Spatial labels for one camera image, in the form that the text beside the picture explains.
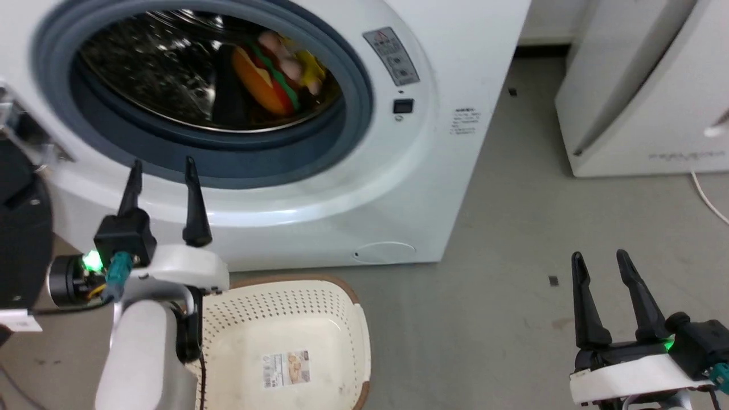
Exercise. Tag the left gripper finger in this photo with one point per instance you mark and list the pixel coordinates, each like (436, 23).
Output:
(132, 191)
(195, 210)

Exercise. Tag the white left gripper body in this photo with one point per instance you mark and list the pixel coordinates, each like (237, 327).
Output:
(182, 266)

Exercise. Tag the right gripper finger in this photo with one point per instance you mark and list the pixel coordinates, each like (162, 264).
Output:
(641, 299)
(586, 310)

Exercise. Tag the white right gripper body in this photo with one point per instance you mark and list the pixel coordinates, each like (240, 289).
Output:
(626, 377)

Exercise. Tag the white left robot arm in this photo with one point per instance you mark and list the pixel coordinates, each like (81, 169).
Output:
(142, 359)

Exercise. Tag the dark washing machine door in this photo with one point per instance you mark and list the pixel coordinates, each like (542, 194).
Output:
(23, 228)

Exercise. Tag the cream perforated laundry basket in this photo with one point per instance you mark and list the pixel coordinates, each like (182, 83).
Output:
(296, 319)

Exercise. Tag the hot dog plush toy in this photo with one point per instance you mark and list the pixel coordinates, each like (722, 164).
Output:
(265, 77)

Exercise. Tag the yellow plush toy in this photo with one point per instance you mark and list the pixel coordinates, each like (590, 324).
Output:
(312, 69)

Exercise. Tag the white front-load washing machine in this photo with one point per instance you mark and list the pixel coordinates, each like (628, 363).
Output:
(398, 188)

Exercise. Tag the printed label sticker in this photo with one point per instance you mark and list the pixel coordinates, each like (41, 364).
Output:
(287, 369)

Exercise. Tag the grey rubber door gasket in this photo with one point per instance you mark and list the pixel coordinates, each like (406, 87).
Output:
(336, 145)

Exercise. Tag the white cabinet appliance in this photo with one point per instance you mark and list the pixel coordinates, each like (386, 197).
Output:
(655, 85)

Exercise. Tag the grey warning label sticker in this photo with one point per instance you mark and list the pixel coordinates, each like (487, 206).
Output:
(392, 56)

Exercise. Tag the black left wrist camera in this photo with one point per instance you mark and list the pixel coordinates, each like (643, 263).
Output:
(125, 236)

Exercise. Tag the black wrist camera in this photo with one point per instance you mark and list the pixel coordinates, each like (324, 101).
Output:
(703, 344)
(125, 236)

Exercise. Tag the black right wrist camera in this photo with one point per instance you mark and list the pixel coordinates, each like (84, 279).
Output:
(703, 344)

